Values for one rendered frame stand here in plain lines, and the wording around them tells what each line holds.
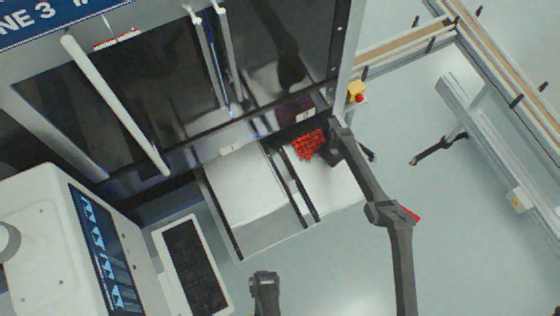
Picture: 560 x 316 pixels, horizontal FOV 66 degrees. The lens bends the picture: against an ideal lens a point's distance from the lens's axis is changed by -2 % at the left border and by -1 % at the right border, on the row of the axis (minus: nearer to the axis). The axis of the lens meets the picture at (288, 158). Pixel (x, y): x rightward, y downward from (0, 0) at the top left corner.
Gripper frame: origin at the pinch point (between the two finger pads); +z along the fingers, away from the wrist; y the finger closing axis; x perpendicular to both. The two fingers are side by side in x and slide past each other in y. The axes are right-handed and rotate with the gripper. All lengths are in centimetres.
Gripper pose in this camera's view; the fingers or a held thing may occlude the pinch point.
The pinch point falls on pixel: (329, 161)
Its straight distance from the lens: 182.9
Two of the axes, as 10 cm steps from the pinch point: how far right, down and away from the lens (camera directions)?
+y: -6.5, -7.0, 2.9
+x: -7.6, 6.0, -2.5
